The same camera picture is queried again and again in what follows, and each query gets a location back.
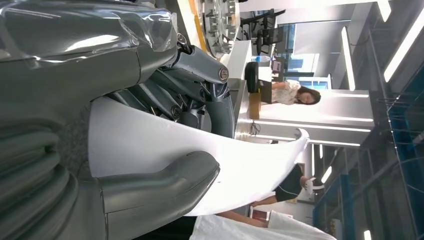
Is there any silver wheel cover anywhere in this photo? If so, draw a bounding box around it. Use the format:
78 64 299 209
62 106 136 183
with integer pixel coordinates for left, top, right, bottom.
201 0 240 61

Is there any white desk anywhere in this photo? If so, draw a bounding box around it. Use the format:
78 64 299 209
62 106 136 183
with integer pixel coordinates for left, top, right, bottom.
225 39 254 80

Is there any black carry case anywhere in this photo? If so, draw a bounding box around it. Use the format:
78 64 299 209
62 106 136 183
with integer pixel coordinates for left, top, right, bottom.
244 61 260 94

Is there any cardboard box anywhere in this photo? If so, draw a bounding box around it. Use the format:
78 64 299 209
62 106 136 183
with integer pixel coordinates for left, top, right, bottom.
248 92 263 121

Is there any black office chair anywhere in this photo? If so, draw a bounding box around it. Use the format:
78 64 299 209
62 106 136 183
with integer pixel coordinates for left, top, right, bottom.
255 25 286 57
240 8 286 29

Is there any person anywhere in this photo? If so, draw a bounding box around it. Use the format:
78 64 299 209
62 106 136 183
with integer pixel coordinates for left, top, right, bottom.
250 163 327 209
270 78 322 107

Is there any ceiling strip light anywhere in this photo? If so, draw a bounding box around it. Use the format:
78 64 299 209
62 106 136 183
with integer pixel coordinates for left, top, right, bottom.
383 6 424 84
341 26 356 92

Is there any tall blue storage rack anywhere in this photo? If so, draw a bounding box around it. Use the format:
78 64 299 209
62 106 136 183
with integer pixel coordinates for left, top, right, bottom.
311 59 424 240

